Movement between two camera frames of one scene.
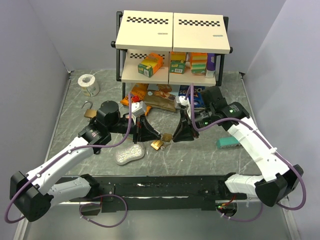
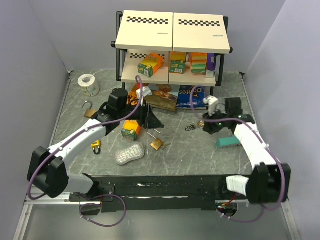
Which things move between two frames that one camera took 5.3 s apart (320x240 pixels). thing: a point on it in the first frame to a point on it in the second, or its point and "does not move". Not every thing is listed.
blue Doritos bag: [198, 102] does not move
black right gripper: [185, 130] to [210, 127]
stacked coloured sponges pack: [198, 62] does not move
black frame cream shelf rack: [166, 47] does not move
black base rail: [160, 193] does not move
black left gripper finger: [148, 133] to [153, 122]
